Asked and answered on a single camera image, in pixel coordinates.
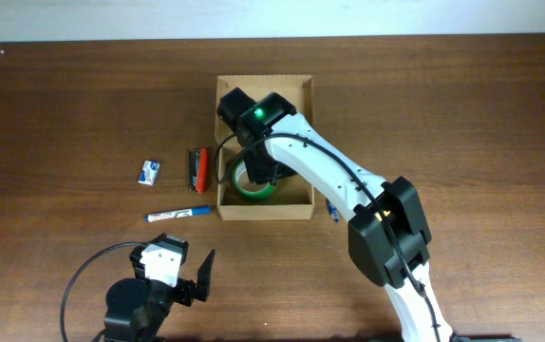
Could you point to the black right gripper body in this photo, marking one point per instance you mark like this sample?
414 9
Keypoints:
260 170

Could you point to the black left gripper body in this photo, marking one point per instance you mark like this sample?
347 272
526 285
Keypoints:
186 290

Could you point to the green tape roll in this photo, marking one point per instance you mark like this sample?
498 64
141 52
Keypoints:
247 189

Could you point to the orange black stapler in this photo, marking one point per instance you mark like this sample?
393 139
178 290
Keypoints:
198 169

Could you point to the small blue white staple box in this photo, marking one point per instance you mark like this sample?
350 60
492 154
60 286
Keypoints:
149 172

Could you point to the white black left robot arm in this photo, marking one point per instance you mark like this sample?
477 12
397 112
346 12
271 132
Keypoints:
137 306

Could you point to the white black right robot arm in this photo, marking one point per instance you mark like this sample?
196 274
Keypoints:
388 234

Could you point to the blue white marker pen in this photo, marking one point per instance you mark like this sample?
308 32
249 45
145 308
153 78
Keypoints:
179 213

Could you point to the blue ballpoint pen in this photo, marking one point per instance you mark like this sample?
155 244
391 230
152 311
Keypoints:
333 212

